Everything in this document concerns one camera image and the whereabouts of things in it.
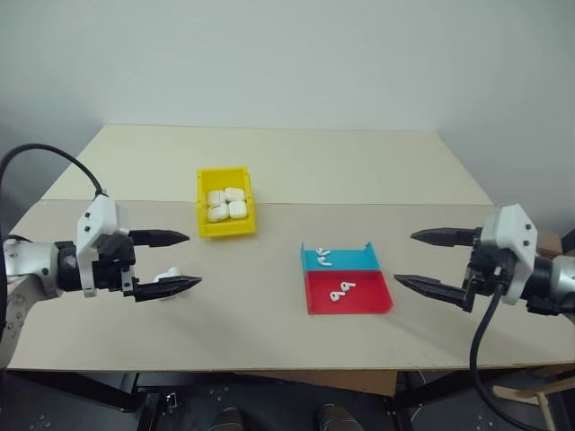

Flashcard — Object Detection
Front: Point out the blue plastic tray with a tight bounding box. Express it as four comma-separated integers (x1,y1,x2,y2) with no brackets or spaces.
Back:
299,241,384,273

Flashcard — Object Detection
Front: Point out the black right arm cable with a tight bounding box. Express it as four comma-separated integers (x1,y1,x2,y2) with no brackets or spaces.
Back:
468,267,575,431

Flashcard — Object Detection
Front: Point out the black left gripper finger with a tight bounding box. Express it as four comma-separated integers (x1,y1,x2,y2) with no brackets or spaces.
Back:
128,229,190,249
123,276,204,303

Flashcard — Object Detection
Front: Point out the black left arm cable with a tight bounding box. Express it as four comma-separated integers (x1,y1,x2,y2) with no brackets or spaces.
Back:
0,143,108,198

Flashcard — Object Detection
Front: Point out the brown cardboard box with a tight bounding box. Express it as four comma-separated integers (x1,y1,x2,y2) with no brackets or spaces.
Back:
536,230,563,260

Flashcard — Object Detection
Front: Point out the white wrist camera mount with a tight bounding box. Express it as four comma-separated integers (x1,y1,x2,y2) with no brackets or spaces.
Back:
479,203,539,307
74,192,132,300

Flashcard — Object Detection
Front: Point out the brown board under table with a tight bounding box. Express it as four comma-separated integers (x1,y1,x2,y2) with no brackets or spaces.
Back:
233,368,399,397

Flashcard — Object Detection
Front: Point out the light wooden stool frame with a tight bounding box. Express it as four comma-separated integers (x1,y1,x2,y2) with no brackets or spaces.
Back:
491,371,575,431

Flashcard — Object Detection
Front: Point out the black table frame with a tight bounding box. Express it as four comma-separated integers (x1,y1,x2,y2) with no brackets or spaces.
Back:
0,366,575,431

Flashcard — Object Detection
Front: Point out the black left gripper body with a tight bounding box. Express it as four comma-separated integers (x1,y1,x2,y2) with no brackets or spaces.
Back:
92,232,138,294

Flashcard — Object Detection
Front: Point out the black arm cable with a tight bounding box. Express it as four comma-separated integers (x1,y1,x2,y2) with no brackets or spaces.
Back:
0,143,108,198
468,267,575,431

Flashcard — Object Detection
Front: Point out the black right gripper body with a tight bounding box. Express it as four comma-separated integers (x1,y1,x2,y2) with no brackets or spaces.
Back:
462,242,511,301

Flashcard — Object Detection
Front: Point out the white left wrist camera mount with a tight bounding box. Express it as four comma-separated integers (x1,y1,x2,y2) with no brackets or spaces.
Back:
74,192,132,300

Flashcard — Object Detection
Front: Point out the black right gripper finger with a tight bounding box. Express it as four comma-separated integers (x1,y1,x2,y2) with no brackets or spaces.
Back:
410,226,482,249
394,273,473,313

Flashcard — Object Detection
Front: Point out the red plastic tray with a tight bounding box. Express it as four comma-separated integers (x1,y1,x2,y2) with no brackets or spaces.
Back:
304,268,396,317

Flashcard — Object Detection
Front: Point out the dark rounded shape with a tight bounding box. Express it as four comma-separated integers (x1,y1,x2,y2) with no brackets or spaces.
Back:
209,407,244,431
317,403,352,431

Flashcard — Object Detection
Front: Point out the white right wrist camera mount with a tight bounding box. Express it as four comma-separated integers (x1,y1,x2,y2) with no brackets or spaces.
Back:
479,203,539,307

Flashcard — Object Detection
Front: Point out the yellow plastic bin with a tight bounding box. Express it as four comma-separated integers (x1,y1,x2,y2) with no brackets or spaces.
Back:
197,165,259,240

